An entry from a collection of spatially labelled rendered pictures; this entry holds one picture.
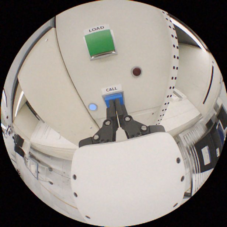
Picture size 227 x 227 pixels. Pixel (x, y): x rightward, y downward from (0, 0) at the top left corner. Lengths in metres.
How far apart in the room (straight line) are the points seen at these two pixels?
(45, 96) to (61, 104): 0.04
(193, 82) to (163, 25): 0.65
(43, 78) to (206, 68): 0.82
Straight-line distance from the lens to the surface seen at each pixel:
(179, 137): 0.58
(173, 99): 0.60
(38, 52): 0.16
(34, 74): 0.18
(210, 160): 0.63
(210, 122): 0.94
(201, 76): 0.74
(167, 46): 0.15
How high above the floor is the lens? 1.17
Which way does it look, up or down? 44 degrees down
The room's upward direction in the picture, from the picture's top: 15 degrees counter-clockwise
